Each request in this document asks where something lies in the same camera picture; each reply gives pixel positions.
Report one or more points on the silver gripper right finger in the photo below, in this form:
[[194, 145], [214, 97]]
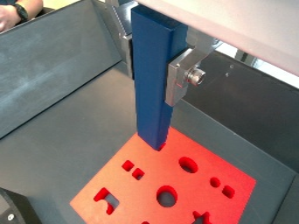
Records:
[[183, 71]]

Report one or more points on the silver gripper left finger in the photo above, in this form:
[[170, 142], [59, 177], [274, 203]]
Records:
[[119, 9]]

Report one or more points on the blue rectangular block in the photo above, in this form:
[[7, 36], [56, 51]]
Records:
[[159, 40]]

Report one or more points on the person's forearm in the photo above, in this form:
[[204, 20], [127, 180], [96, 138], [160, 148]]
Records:
[[32, 6]]

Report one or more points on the black object corner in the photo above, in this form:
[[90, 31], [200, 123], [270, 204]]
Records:
[[16, 210]]

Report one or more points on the person's hand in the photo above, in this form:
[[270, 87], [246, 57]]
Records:
[[8, 17]]

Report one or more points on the black wristwatch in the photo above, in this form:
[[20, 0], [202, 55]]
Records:
[[20, 13]]

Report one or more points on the red shape sorter board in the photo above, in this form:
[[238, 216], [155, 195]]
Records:
[[167, 186]]

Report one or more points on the grey tray enclosure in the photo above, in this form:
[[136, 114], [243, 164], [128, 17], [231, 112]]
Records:
[[67, 116]]

